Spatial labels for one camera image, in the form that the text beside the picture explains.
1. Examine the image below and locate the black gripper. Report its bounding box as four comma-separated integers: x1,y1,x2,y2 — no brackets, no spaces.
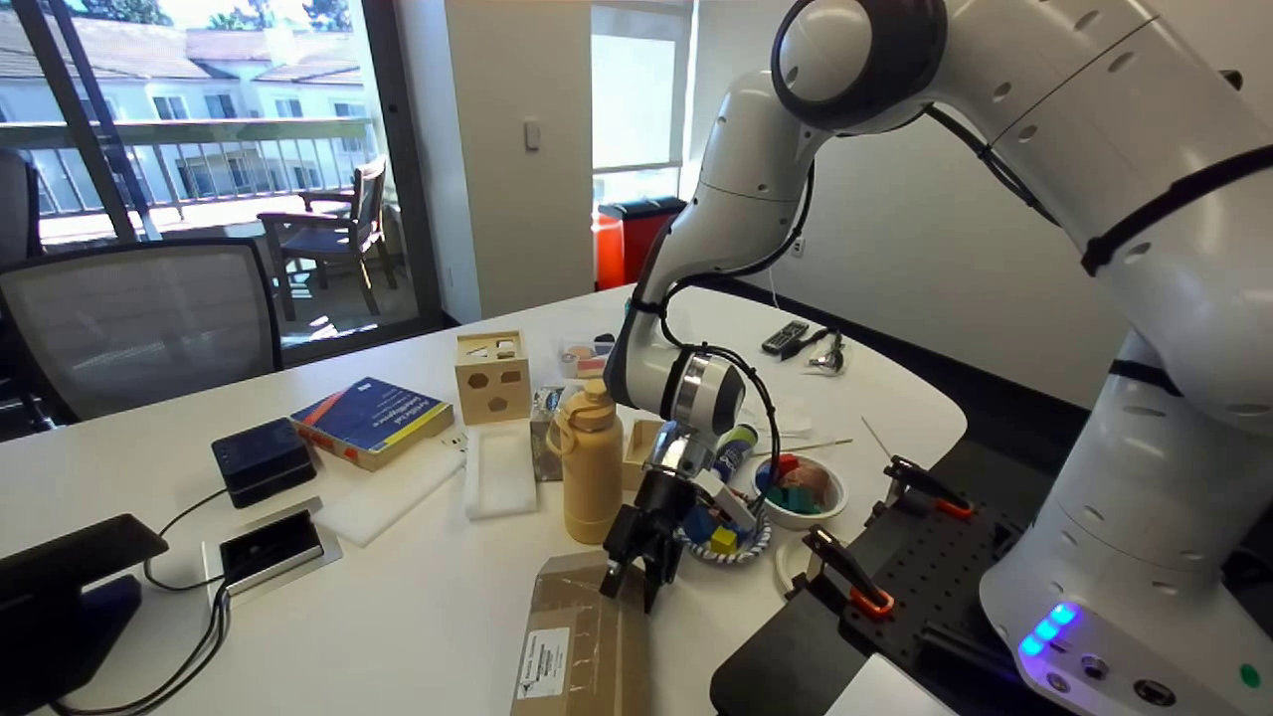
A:
599,466,708,616

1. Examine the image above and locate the brown cardboard box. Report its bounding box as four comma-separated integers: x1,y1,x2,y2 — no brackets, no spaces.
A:
508,551,658,716

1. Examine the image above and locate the table power outlet box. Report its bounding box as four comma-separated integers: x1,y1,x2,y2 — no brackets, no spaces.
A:
200,499,343,597

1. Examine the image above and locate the blue plate of coloured blocks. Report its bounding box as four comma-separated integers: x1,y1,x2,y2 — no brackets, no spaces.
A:
679,491,780,569

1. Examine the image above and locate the tan water bottle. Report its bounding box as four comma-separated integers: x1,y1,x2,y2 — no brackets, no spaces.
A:
549,380,627,551

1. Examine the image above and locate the silver foil bag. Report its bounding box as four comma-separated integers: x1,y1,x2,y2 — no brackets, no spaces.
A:
530,413,565,484

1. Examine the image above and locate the white bowl of coloured blocks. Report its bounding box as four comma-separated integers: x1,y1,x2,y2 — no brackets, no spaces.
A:
748,451,851,535

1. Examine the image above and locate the wooden shape sorter cube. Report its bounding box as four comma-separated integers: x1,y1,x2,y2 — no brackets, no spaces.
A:
454,325,536,429

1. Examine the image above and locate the black remote control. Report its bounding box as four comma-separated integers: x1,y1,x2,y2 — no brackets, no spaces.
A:
759,317,810,360

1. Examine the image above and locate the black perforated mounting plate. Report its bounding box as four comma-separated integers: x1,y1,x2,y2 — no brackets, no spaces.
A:
708,433,1105,716

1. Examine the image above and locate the blue book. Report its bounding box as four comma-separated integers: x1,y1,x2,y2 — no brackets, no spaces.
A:
289,374,456,475

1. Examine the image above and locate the orange bin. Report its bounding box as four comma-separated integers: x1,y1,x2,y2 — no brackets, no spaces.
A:
591,210,627,293

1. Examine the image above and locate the red bin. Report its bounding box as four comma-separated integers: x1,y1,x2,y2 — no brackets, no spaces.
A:
621,194,692,288

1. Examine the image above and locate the small black pouch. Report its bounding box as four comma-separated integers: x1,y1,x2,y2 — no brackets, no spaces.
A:
208,413,324,514

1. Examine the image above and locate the dark outdoor chair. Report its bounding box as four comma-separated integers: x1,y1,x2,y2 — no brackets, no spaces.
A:
255,157,403,323

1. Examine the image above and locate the grey mesh office chair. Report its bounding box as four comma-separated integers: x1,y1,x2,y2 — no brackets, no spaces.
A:
0,236,286,429
0,149,46,271

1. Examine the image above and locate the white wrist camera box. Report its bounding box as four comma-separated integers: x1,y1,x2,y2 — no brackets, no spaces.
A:
703,482,766,536

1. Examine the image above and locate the white ring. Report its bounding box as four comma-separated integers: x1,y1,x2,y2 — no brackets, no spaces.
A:
773,535,816,605

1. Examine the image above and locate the orange handled black clamp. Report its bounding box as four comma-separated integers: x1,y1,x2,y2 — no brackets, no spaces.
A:
801,520,899,620
878,455,983,527

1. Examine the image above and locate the black clip with cable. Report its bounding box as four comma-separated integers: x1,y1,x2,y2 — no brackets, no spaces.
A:
792,323,851,380

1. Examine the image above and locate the black cable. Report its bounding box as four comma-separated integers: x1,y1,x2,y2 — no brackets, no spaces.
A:
53,484,237,716

